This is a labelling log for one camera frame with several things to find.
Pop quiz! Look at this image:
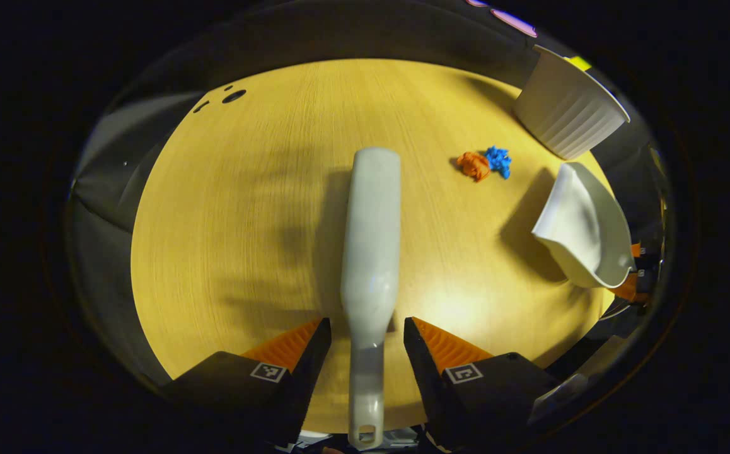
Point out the white ribbed garbage bin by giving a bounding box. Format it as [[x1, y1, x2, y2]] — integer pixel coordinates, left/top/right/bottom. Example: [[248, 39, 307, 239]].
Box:
[[514, 45, 630, 160]]

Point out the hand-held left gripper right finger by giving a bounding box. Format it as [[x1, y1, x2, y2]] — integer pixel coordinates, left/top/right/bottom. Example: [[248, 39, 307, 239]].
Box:
[[403, 317, 559, 450]]

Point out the blue trash piece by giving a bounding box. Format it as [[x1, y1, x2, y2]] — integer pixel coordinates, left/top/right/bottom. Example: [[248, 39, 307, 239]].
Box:
[[485, 146, 512, 179]]

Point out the white dustpan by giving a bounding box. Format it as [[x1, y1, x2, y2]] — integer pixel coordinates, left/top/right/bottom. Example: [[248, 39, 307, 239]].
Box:
[[532, 162, 635, 289]]

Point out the wooden desktop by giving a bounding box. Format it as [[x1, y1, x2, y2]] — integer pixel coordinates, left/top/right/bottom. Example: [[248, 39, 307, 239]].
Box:
[[130, 58, 618, 436]]

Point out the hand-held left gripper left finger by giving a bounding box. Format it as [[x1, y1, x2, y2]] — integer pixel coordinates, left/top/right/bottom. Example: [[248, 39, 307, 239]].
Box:
[[162, 317, 332, 446]]

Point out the orange trash piece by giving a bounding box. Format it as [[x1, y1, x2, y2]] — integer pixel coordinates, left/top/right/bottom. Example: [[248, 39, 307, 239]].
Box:
[[456, 151, 490, 182]]

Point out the small white broom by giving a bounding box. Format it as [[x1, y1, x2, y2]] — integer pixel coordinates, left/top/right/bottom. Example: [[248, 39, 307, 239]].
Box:
[[340, 147, 402, 450]]

